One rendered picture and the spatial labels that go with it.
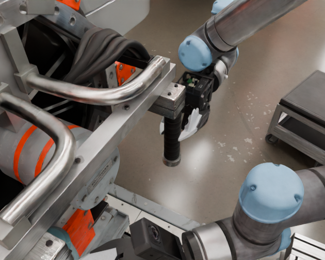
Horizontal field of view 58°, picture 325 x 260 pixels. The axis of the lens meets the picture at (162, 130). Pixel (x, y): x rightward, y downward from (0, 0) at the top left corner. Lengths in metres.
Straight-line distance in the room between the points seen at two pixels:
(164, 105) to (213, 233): 0.24
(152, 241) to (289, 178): 0.20
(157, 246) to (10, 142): 0.32
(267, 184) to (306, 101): 1.26
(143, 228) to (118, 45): 0.30
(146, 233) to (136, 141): 1.38
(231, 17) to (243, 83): 1.68
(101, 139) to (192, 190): 1.15
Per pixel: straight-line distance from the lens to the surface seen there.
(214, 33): 0.62
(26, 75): 0.52
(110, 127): 0.44
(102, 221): 1.22
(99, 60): 0.51
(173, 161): 0.67
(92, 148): 0.41
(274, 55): 2.66
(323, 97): 1.72
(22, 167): 0.56
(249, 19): 0.58
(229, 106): 2.03
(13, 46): 0.51
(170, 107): 0.54
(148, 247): 0.40
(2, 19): 0.50
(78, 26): 0.61
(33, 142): 0.55
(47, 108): 0.76
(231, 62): 0.81
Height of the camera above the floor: 1.28
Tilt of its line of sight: 45 degrees down
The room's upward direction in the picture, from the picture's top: straight up
